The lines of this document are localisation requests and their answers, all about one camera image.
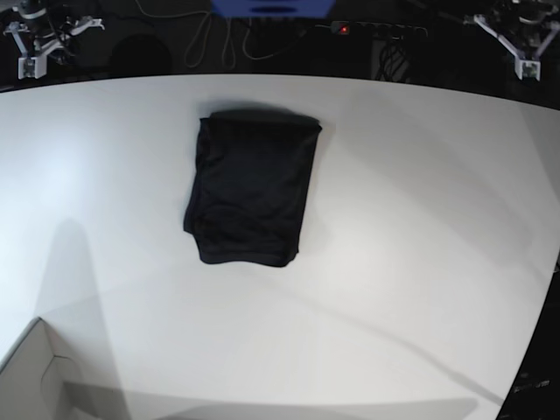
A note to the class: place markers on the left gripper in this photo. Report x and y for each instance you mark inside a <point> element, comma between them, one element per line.
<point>526,34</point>

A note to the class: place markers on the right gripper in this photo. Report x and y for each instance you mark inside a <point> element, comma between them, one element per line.
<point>40,27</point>

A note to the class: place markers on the black t-shirt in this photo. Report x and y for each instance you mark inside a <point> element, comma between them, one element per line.
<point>253,169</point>

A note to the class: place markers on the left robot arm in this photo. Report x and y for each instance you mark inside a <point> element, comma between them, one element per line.
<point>537,10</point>

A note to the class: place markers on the blue box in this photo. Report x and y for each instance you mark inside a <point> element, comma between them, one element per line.
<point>273,8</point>

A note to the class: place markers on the white cardboard box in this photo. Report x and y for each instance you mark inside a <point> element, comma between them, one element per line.
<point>38,383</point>

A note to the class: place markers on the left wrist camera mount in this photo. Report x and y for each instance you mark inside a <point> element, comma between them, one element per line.
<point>527,62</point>

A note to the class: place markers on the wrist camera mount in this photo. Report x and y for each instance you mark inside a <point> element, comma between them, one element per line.
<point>35,54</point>
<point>527,62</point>

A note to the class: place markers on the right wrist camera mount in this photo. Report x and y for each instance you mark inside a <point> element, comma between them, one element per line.
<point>35,54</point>

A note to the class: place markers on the white power strip red switch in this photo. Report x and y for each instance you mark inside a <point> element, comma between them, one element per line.
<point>379,30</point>

